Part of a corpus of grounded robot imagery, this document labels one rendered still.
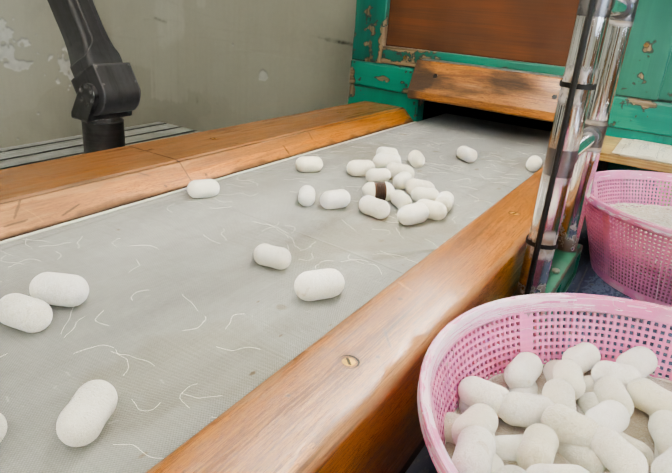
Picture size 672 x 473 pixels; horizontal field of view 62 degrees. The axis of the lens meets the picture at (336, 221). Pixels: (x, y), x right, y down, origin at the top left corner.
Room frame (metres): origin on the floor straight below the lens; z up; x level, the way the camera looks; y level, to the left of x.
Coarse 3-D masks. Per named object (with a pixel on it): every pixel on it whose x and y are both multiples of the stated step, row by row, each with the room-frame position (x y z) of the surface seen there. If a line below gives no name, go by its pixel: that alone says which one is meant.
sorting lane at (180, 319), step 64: (448, 128) 1.07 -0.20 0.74; (256, 192) 0.60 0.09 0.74; (320, 192) 0.62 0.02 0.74; (0, 256) 0.39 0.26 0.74; (64, 256) 0.40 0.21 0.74; (128, 256) 0.41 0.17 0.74; (192, 256) 0.42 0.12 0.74; (320, 256) 0.44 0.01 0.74; (384, 256) 0.45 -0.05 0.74; (64, 320) 0.31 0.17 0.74; (128, 320) 0.32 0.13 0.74; (192, 320) 0.32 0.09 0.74; (256, 320) 0.33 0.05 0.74; (320, 320) 0.34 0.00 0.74; (0, 384) 0.25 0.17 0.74; (64, 384) 0.25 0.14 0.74; (128, 384) 0.25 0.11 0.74; (192, 384) 0.26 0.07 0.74; (256, 384) 0.26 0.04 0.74; (0, 448) 0.20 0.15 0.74; (64, 448) 0.20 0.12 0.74; (128, 448) 0.21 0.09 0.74
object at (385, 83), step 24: (360, 72) 1.18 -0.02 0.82; (384, 72) 1.15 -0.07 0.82; (408, 72) 1.12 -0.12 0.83; (360, 96) 1.17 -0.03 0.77; (384, 96) 1.15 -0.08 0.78; (432, 120) 1.14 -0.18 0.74; (456, 120) 1.16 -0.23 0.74; (480, 120) 1.18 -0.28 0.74; (504, 120) 1.17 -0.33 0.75; (528, 120) 1.15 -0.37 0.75; (624, 120) 0.92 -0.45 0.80; (648, 120) 0.90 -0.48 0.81; (624, 168) 0.91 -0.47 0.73; (648, 192) 0.89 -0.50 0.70
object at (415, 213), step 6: (408, 204) 0.54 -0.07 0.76; (414, 204) 0.54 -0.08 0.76; (420, 204) 0.54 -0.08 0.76; (402, 210) 0.53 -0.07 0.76; (408, 210) 0.53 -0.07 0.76; (414, 210) 0.53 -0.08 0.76; (420, 210) 0.53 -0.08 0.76; (426, 210) 0.54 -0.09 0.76; (402, 216) 0.53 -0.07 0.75; (408, 216) 0.53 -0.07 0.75; (414, 216) 0.53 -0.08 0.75; (420, 216) 0.53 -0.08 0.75; (426, 216) 0.54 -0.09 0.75; (402, 222) 0.53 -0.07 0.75; (408, 222) 0.53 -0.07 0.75; (414, 222) 0.53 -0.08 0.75; (420, 222) 0.54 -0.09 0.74
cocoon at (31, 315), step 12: (0, 300) 0.30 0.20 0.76; (12, 300) 0.30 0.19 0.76; (24, 300) 0.30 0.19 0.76; (36, 300) 0.30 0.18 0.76; (0, 312) 0.29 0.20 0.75; (12, 312) 0.29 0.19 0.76; (24, 312) 0.29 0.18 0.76; (36, 312) 0.29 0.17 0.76; (48, 312) 0.30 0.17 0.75; (12, 324) 0.29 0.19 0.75; (24, 324) 0.29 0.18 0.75; (36, 324) 0.29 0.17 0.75; (48, 324) 0.30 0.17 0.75
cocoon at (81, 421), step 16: (96, 384) 0.23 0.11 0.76; (80, 400) 0.21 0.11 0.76; (96, 400) 0.22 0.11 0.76; (112, 400) 0.22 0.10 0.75; (64, 416) 0.21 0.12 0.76; (80, 416) 0.21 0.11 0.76; (96, 416) 0.21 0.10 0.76; (64, 432) 0.20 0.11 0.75; (80, 432) 0.20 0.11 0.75; (96, 432) 0.21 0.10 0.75
